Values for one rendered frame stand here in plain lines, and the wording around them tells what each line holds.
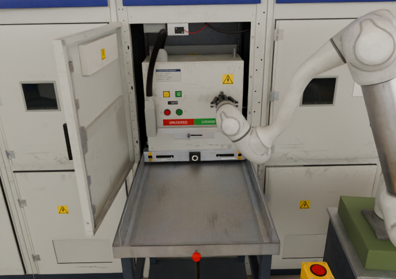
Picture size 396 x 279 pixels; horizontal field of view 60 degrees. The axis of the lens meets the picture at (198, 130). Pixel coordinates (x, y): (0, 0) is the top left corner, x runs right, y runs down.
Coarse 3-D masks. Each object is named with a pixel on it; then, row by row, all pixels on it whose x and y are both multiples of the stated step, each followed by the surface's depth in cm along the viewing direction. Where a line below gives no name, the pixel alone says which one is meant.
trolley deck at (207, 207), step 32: (224, 160) 188; (128, 192) 158; (160, 192) 159; (192, 192) 158; (224, 192) 158; (160, 224) 137; (192, 224) 137; (224, 224) 136; (256, 224) 136; (128, 256) 128; (160, 256) 128
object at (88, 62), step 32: (96, 32) 130; (64, 64) 106; (96, 64) 131; (64, 96) 110; (96, 96) 139; (128, 96) 174; (64, 128) 119; (96, 128) 135; (128, 128) 181; (96, 160) 140; (128, 160) 186; (96, 192) 141; (96, 224) 138
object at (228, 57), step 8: (168, 56) 181; (176, 56) 181; (184, 56) 181; (192, 56) 180; (200, 56) 180; (208, 56) 180; (216, 56) 179; (224, 56) 179; (232, 56) 178; (144, 96) 170
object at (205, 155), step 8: (144, 152) 181; (160, 152) 181; (168, 152) 181; (176, 152) 181; (184, 152) 181; (200, 152) 182; (208, 152) 182; (216, 152) 182; (224, 152) 182; (232, 152) 182; (144, 160) 183; (168, 160) 183; (176, 160) 183; (184, 160) 183; (208, 160) 183
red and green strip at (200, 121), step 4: (164, 120) 175; (168, 120) 175; (172, 120) 176; (176, 120) 176; (180, 120) 176; (184, 120) 176; (188, 120) 176; (192, 120) 176; (196, 120) 176; (200, 120) 176; (204, 120) 176; (208, 120) 176; (212, 120) 176; (164, 124) 176; (168, 124) 176; (172, 124) 176; (176, 124) 176; (180, 124) 176; (184, 124) 176; (188, 124) 177; (192, 124) 177; (196, 124) 177; (200, 124) 177; (204, 124) 177; (208, 124) 177; (212, 124) 177; (216, 124) 177
